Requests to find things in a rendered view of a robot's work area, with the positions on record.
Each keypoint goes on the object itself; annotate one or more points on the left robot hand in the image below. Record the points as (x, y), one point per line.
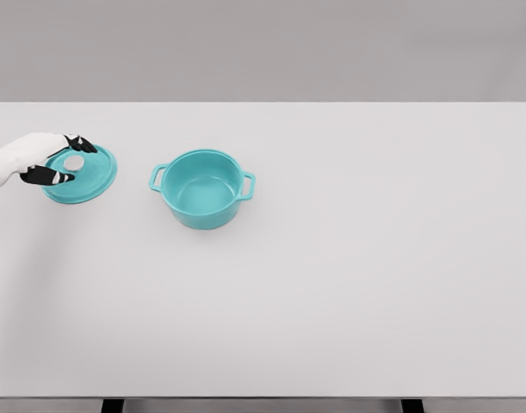
(34, 148)

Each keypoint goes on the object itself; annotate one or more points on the teal pot lid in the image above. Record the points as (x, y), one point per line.
(92, 176)

